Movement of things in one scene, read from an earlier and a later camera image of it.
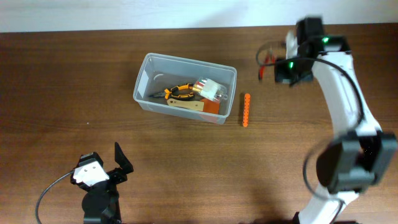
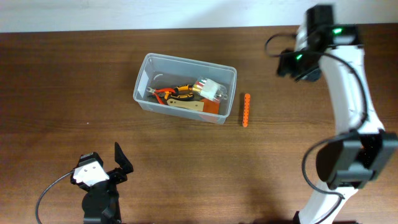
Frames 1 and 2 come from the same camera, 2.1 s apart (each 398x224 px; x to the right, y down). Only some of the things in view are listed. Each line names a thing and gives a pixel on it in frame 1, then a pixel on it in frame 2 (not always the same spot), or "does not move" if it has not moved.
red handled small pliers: [269, 60] to [153, 91]
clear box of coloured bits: [208, 88] does not move
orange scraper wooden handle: [210, 106] does not move
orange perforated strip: [247, 99] does not move
